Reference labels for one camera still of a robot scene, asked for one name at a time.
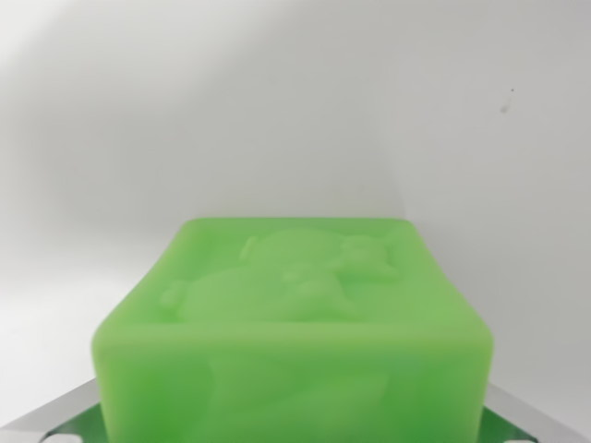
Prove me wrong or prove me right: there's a black padded gripper right finger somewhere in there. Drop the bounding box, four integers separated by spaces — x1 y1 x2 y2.
481 383 591 443

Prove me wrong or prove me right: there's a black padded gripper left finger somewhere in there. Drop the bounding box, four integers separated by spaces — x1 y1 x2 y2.
0 378 113 443

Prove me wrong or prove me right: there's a green embossed cube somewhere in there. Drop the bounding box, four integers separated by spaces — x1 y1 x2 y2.
92 216 495 443

